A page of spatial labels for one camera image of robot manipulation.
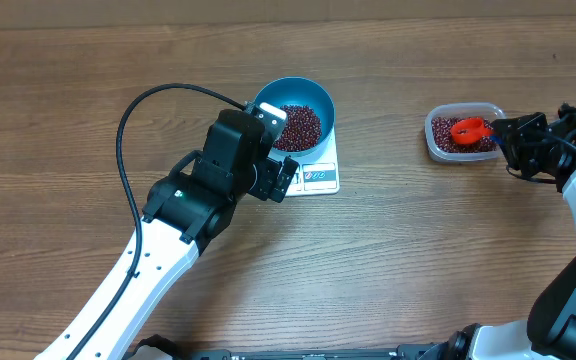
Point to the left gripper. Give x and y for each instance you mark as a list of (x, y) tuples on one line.
[(271, 170)]

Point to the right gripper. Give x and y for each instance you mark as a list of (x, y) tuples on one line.
[(514, 141)]

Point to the red scoop with blue handle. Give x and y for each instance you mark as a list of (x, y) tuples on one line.
[(470, 130)]

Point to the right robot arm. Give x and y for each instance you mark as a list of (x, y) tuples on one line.
[(549, 332)]

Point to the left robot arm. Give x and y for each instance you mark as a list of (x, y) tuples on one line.
[(184, 211)]

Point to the white digital kitchen scale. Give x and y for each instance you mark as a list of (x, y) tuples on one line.
[(318, 170)]

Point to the red beans in bowl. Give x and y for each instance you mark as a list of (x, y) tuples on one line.
[(302, 131)]

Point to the blue plastic bowl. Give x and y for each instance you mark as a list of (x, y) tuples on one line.
[(299, 91)]

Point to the clear plastic container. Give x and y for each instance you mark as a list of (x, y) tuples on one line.
[(486, 110)]

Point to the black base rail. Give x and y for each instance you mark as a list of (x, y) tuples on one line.
[(157, 347)]

